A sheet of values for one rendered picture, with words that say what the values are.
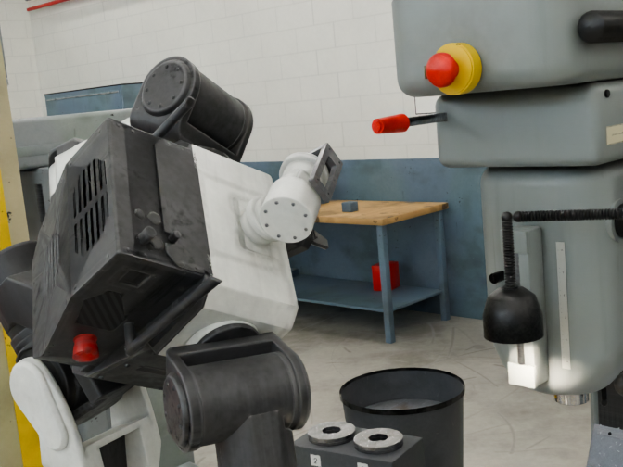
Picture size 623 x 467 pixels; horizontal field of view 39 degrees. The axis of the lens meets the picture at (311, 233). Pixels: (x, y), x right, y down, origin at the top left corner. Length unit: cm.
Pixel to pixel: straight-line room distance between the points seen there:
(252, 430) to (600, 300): 48
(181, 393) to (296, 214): 24
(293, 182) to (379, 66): 587
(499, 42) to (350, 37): 606
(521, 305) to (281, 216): 30
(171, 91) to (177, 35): 751
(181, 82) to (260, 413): 46
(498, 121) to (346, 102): 601
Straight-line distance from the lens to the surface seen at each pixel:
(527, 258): 116
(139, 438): 142
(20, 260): 141
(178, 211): 106
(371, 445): 161
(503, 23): 104
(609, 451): 177
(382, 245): 602
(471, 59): 104
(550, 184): 117
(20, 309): 136
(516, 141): 115
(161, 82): 123
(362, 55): 702
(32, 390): 135
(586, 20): 102
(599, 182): 117
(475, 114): 118
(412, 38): 112
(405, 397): 364
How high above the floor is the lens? 175
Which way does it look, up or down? 9 degrees down
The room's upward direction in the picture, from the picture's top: 5 degrees counter-clockwise
